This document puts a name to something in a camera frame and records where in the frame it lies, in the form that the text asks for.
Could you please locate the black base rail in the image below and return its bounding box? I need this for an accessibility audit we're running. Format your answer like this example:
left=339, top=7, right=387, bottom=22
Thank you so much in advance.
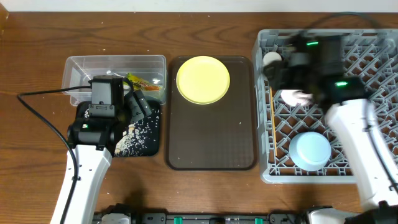
left=92, top=213, right=308, bottom=224

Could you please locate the white cup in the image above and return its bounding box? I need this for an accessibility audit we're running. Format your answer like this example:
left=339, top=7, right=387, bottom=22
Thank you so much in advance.
left=262, top=52, right=282, bottom=67

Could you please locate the black waste tray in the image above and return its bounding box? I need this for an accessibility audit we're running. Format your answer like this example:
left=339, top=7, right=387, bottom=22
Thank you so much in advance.
left=68, top=99, right=160, bottom=158

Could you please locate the clear plastic bin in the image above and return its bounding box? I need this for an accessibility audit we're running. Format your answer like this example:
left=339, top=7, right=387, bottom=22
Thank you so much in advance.
left=62, top=55, right=167, bottom=105

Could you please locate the grey dishwasher rack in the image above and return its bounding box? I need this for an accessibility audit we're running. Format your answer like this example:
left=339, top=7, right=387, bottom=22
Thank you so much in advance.
left=252, top=29, right=397, bottom=184

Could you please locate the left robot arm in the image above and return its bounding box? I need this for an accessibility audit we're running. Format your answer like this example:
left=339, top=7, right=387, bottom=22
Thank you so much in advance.
left=51, top=75, right=151, bottom=223

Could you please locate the pink bowl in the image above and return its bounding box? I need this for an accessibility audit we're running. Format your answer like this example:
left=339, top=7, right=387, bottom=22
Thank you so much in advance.
left=280, top=90, right=313, bottom=106

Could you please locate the green snack wrapper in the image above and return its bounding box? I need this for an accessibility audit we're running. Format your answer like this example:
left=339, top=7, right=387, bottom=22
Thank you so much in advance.
left=126, top=73, right=162, bottom=91

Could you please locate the light blue bowl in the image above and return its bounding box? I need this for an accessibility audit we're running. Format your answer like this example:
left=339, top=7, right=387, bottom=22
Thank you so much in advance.
left=289, top=132, right=331, bottom=171

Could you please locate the spilled rice pile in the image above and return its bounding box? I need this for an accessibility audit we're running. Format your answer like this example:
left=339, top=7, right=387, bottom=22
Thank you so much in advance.
left=76, top=106, right=160, bottom=158

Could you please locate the brown serving tray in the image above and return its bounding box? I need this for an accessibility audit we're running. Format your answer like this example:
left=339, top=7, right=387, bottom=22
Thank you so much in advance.
left=165, top=56, right=257, bottom=170

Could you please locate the yellow plate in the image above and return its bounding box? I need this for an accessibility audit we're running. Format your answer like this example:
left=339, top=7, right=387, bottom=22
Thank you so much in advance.
left=175, top=56, right=231, bottom=105

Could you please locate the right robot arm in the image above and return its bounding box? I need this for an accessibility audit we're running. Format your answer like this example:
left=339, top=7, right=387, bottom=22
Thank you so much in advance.
left=262, top=34, right=397, bottom=223

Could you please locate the wooden chopstick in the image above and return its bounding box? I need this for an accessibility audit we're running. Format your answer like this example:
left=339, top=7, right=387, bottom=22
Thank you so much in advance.
left=269, top=87, right=277, bottom=156

